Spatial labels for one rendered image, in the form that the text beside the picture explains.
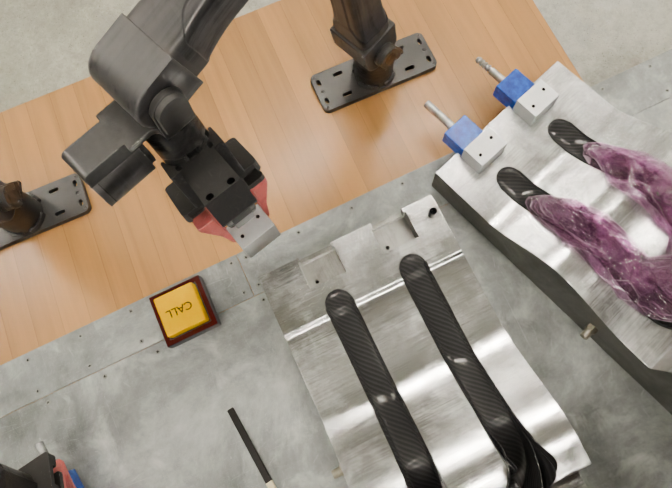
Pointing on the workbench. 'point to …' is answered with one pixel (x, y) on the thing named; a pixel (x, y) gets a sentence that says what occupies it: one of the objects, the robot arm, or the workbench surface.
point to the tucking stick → (251, 448)
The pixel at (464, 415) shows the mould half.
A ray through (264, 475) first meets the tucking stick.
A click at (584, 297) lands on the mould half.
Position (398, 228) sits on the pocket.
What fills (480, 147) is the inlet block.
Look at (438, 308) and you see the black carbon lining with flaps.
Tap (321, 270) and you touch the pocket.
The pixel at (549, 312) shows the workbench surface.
